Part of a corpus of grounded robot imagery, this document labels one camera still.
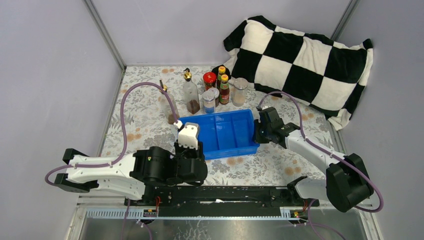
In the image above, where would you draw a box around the glass oil bottle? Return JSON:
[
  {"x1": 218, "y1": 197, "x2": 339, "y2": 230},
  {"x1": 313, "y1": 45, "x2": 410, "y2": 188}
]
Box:
[
  {"x1": 158, "y1": 80, "x2": 180, "y2": 125},
  {"x1": 183, "y1": 68, "x2": 200, "y2": 114}
]

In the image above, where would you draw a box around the red lid chili jar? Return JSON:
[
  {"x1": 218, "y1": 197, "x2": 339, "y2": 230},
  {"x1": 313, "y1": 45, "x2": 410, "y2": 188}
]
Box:
[{"x1": 202, "y1": 71, "x2": 217, "y2": 91}]

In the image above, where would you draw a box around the sauce bottle yellow cap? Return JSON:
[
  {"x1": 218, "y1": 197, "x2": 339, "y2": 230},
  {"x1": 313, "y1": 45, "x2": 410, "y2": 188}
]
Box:
[
  {"x1": 216, "y1": 65, "x2": 226, "y2": 89},
  {"x1": 219, "y1": 74, "x2": 230, "y2": 105}
]

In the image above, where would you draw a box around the floral fern tablecloth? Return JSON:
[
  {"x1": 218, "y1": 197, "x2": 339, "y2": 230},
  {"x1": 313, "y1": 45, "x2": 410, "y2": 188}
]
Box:
[{"x1": 99, "y1": 65, "x2": 345, "y2": 187}]

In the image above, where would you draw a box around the purple cable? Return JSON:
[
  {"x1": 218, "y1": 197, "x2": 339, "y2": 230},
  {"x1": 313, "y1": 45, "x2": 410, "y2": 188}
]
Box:
[
  {"x1": 256, "y1": 91, "x2": 385, "y2": 240},
  {"x1": 44, "y1": 81, "x2": 181, "y2": 187}
]

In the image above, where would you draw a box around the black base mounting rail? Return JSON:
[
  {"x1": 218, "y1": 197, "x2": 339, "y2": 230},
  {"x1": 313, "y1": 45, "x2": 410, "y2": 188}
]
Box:
[{"x1": 124, "y1": 184, "x2": 312, "y2": 218}]

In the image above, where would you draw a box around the front sauce bottle yellow cap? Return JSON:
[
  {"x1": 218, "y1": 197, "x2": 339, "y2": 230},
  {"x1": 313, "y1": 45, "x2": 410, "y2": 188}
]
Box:
[{"x1": 219, "y1": 74, "x2": 230, "y2": 105}]

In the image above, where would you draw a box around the white lid sauce jar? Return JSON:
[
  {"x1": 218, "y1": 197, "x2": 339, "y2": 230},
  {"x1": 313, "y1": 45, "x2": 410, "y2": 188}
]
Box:
[{"x1": 208, "y1": 87, "x2": 220, "y2": 107}]

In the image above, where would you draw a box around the tall glass spice canister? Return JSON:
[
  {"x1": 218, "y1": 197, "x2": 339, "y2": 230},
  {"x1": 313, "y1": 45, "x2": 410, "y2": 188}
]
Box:
[{"x1": 232, "y1": 77, "x2": 249, "y2": 107}]

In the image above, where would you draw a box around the black white checkered pillow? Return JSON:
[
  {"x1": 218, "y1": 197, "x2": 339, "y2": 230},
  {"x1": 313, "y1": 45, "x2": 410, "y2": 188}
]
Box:
[{"x1": 223, "y1": 15, "x2": 374, "y2": 130}]

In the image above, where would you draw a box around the metal lid shaker jar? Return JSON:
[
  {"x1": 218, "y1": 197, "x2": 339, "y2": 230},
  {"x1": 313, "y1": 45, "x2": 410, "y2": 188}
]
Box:
[{"x1": 202, "y1": 90, "x2": 216, "y2": 114}]

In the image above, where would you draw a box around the back sauce bottle yellow cap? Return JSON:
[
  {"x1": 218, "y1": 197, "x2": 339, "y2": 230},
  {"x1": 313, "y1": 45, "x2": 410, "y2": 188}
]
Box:
[{"x1": 216, "y1": 65, "x2": 226, "y2": 89}]

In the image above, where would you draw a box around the blue divided plastic bin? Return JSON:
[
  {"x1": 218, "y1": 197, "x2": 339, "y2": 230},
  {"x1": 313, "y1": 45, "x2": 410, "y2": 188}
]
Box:
[{"x1": 180, "y1": 109, "x2": 260, "y2": 160}]

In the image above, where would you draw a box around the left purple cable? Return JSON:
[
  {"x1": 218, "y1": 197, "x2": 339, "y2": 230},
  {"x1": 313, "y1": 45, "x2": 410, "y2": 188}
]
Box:
[{"x1": 44, "y1": 81, "x2": 181, "y2": 187}]

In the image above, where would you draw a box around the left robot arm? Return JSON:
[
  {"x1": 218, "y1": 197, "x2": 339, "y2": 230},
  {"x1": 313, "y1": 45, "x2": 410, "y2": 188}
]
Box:
[{"x1": 53, "y1": 142, "x2": 208, "y2": 206}]

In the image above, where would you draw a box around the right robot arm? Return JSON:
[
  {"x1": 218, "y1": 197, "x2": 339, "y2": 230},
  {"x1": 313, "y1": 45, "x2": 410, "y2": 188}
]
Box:
[{"x1": 253, "y1": 107, "x2": 375, "y2": 213}]

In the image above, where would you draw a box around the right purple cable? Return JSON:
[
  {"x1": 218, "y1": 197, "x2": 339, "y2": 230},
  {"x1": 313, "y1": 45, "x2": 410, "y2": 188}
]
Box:
[{"x1": 256, "y1": 91, "x2": 385, "y2": 240}]

